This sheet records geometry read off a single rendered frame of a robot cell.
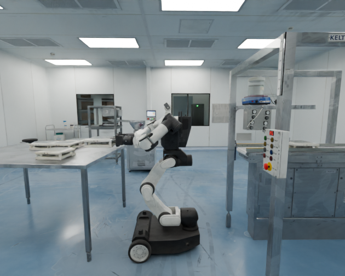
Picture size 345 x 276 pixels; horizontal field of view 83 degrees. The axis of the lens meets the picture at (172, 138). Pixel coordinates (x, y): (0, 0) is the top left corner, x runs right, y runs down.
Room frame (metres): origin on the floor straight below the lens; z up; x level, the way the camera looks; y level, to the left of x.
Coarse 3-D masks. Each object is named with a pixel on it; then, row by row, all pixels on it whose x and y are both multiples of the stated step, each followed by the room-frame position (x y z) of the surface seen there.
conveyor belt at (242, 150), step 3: (240, 147) 2.07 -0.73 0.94; (243, 147) 2.07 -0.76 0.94; (246, 147) 2.07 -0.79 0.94; (249, 147) 2.07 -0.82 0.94; (252, 147) 2.07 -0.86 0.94; (255, 147) 2.07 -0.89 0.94; (258, 147) 2.07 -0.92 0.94; (261, 147) 2.07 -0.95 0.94; (318, 147) 2.07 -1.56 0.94; (321, 147) 2.07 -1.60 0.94; (324, 147) 2.07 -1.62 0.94; (327, 147) 2.07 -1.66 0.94; (330, 147) 2.07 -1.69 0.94; (333, 147) 2.07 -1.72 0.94; (336, 147) 2.07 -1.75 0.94; (339, 147) 2.07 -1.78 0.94; (342, 147) 2.06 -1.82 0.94; (237, 150) 2.07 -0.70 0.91; (240, 150) 1.98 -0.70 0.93; (243, 150) 1.93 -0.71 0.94; (243, 153) 1.89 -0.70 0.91; (246, 156) 1.85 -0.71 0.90
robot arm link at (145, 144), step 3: (147, 138) 1.51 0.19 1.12; (138, 141) 1.58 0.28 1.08; (141, 141) 1.49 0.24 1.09; (144, 141) 1.49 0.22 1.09; (147, 141) 1.50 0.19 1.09; (150, 141) 1.52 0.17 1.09; (138, 144) 1.56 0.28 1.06; (141, 144) 1.51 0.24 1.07; (144, 144) 1.50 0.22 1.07; (147, 144) 1.50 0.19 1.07; (150, 144) 1.51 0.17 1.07; (141, 147) 1.52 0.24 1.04; (144, 147) 1.51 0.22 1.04; (147, 147) 1.50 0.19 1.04; (150, 147) 1.51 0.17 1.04; (147, 150) 1.52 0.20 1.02
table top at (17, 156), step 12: (24, 144) 2.66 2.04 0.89; (0, 156) 1.90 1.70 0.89; (12, 156) 1.90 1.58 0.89; (24, 156) 1.90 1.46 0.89; (72, 156) 1.90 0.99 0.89; (84, 156) 1.90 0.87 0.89; (96, 156) 1.90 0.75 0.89; (108, 156) 2.04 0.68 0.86; (48, 168) 1.59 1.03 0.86; (60, 168) 1.58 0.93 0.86; (72, 168) 1.57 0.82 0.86; (84, 168) 1.57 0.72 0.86
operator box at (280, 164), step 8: (272, 136) 1.11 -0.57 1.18; (280, 136) 1.03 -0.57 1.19; (288, 136) 1.04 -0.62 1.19; (280, 144) 1.03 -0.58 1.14; (288, 144) 1.04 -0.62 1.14; (264, 152) 1.19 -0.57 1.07; (280, 152) 1.03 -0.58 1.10; (264, 160) 1.18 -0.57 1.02; (272, 160) 1.09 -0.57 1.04; (280, 160) 1.03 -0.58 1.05; (280, 168) 1.03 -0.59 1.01; (280, 176) 1.03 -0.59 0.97
